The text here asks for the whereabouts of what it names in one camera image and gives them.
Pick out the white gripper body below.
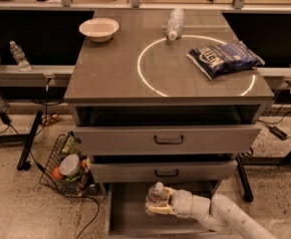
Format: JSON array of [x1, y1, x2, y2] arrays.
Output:
[[170, 190, 193, 218]]

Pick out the clear water bottle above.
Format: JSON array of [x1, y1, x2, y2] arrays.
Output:
[[166, 8, 184, 41], [145, 182, 168, 216]]

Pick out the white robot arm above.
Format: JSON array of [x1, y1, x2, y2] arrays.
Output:
[[145, 182, 277, 239]]

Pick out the bottom grey drawer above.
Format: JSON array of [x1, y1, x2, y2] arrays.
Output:
[[104, 180, 221, 239]]

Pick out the grey drawer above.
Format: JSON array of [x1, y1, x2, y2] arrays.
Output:
[[104, 180, 221, 239], [91, 160, 237, 183], [73, 124, 260, 155]]

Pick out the middle grey drawer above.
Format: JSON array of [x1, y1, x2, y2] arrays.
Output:
[[91, 160, 237, 183]]

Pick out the top grey drawer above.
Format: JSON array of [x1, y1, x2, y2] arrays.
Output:
[[73, 124, 260, 155]]

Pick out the grey drawer cabinet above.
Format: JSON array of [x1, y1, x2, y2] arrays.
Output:
[[65, 9, 273, 194]]

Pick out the lying clear water bottle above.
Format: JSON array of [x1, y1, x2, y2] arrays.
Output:
[[166, 8, 184, 41]]

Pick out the small background water bottle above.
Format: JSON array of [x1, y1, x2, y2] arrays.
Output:
[[9, 41, 31, 72]]

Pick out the black table leg right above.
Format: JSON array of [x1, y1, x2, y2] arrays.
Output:
[[236, 155, 253, 202]]

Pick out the black table leg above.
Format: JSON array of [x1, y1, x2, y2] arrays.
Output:
[[17, 111, 43, 171], [236, 155, 253, 202]]

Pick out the grey round can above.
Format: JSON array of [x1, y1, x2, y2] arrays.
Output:
[[60, 153, 81, 176]]

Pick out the green snack bag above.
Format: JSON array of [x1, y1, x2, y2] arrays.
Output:
[[60, 135, 81, 155]]

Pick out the orange fruit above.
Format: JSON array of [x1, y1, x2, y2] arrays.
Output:
[[51, 166, 64, 181]]

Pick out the black power adapter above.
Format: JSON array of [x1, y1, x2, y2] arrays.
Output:
[[270, 126, 287, 140]]

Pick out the black table leg left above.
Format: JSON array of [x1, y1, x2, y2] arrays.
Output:
[[17, 111, 43, 171]]

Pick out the blue chips bag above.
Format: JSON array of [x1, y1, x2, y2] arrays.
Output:
[[186, 42, 265, 80]]

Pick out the white bowl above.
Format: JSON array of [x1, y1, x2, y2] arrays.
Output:
[[79, 18, 120, 43]]

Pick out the wire basket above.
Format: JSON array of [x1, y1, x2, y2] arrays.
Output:
[[40, 133, 99, 197]]

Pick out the black floor cable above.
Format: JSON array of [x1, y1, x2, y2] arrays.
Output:
[[0, 83, 101, 239]]

